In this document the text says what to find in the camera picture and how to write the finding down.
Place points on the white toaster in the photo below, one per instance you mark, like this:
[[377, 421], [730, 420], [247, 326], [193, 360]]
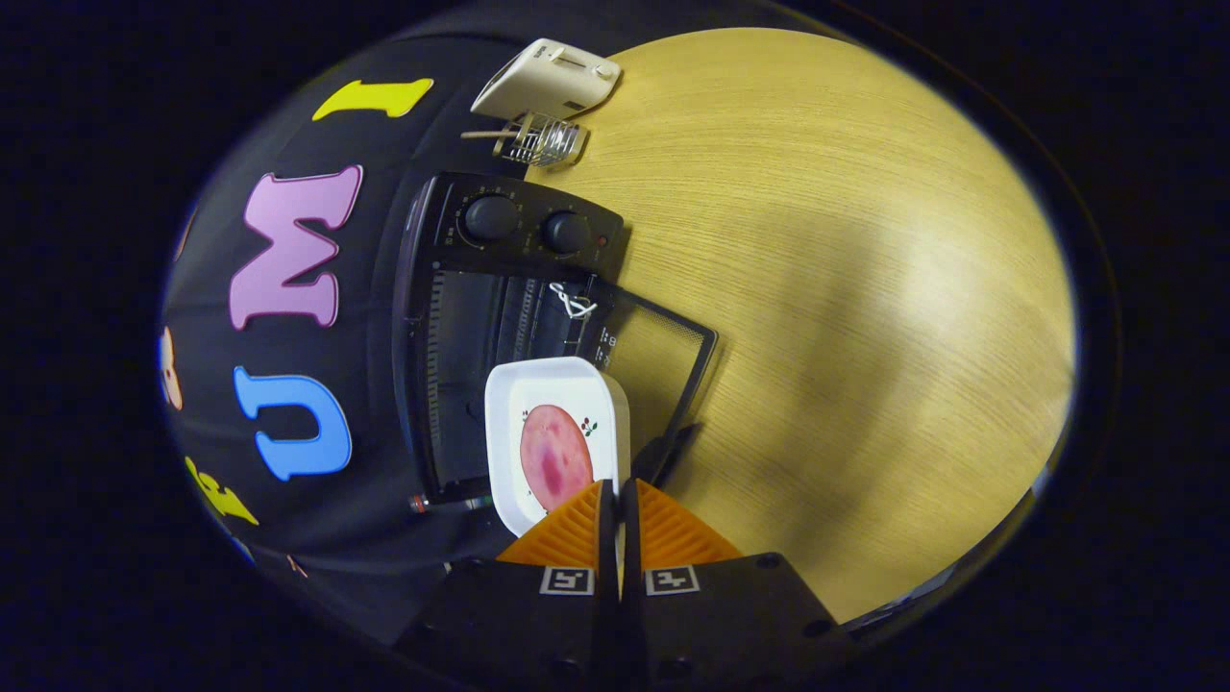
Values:
[[548, 82]]

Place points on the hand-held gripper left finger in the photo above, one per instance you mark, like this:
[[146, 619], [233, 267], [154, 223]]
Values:
[[538, 615]]

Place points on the pink ham slice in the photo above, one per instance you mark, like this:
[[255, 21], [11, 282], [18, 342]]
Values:
[[555, 457]]

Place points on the black toaster oven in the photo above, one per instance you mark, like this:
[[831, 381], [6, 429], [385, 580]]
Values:
[[528, 258]]

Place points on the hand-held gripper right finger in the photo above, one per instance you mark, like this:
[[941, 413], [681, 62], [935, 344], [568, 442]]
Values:
[[711, 615]]

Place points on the clear plastic water bottle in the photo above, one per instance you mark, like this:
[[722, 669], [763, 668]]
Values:
[[452, 503]]

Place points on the white square plate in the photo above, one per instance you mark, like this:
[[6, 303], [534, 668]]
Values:
[[557, 380]]

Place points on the wooden stick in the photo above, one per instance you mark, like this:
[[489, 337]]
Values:
[[485, 135]]

